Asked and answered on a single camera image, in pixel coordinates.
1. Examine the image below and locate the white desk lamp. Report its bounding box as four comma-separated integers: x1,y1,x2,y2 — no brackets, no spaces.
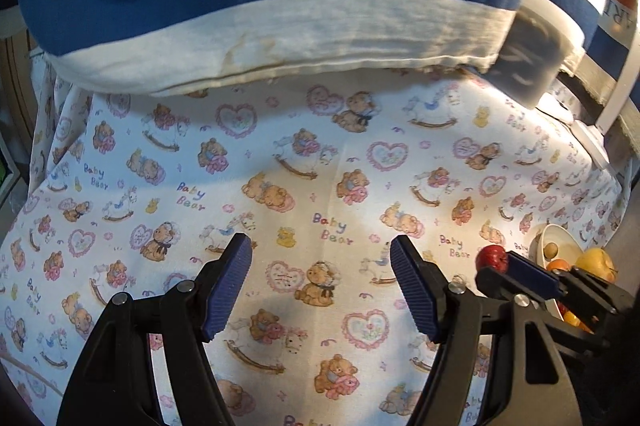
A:
570,0,640,172

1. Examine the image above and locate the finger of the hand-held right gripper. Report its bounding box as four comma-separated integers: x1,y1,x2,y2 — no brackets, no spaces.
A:
475,252,612,353
552,266,640,327

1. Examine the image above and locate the white remote control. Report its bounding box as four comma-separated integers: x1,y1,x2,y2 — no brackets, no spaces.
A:
536,93,576,124

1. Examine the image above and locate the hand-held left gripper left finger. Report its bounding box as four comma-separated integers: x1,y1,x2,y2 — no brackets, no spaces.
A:
56,233,253,426

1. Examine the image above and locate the bear print tablecloth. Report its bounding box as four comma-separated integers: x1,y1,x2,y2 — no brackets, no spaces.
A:
0,71,626,426

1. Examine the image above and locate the large yellow apple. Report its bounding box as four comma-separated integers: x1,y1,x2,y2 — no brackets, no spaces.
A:
575,247,618,284

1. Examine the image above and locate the translucent plastic container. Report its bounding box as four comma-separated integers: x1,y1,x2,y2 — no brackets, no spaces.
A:
492,0,586,109

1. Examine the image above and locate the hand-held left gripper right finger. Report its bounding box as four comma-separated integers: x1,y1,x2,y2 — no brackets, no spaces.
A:
390,234,583,426

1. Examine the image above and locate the red cherry tomato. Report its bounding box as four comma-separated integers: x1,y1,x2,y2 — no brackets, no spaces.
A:
475,245,510,274

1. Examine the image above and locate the curved wooden frame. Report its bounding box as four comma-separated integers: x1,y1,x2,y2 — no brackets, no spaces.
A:
0,31,46,167

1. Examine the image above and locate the cream round plate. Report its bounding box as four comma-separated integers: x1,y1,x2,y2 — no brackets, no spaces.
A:
529,222,618,334

